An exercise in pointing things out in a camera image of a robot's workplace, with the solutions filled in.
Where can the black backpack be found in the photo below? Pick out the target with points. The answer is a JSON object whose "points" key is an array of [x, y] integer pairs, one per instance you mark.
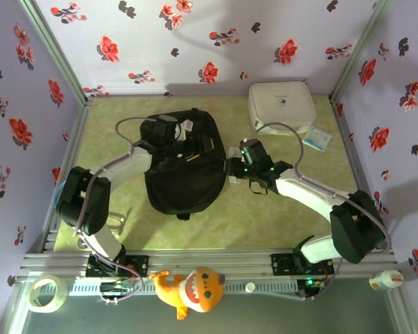
{"points": [[184, 191]]}

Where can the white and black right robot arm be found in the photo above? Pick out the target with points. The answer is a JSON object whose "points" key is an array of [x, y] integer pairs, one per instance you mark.
{"points": [[306, 191]]}

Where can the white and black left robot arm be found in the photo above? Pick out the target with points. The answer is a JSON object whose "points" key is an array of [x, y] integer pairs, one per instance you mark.
{"points": [[125, 167]]}

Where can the blue and white sachet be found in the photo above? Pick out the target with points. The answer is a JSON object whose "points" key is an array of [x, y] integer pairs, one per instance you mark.
{"points": [[316, 138]]}

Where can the white plastic case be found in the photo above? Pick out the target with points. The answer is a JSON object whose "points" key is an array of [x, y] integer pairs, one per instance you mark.
{"points": [[282, 101]]}

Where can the small white cap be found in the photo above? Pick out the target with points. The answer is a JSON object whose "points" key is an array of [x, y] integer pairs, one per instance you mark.
{"points": [[249, 287]]}

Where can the orange shark plush toy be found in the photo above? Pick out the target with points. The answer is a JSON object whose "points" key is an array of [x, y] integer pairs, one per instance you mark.
{"points": [[198, 292]]}

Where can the white bottle with orange label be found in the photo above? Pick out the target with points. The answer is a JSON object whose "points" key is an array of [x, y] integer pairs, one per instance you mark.
{"points": [[385, 280]]}

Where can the clear tape roll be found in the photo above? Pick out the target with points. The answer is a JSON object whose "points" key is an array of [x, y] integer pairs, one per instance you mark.
{"points": [[63, 295]]}

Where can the long aluminium frame rail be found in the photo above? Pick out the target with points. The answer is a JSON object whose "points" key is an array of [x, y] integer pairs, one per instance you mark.
{"points": [[212, 261]]}

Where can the aluminium side rail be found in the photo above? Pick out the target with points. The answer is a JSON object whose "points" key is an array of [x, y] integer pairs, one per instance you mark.
{"points": [[360, 174], [69, 139]]}

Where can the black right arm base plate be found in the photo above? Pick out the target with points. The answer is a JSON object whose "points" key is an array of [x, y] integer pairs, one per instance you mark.
{"points": [[282, 264]]}

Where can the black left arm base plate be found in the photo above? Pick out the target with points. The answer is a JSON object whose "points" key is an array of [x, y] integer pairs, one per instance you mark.
{"points": [[139, 264]]}

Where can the aluminium corner post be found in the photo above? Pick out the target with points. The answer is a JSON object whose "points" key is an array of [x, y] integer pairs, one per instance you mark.
{"points": [[52, 45], [360, 45]]}

